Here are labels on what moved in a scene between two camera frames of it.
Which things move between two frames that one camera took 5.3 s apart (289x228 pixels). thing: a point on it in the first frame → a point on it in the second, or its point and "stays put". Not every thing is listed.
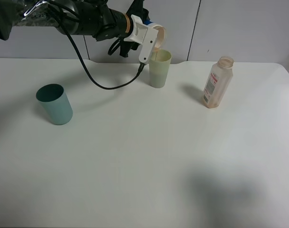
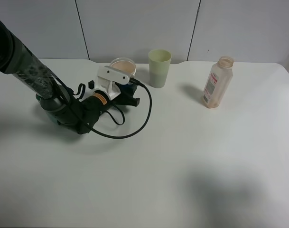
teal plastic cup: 53,97 stays put
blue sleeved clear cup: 161,34 → 128,65
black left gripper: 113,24 → 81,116
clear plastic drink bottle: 219,83 stays put
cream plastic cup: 159,65 stays put
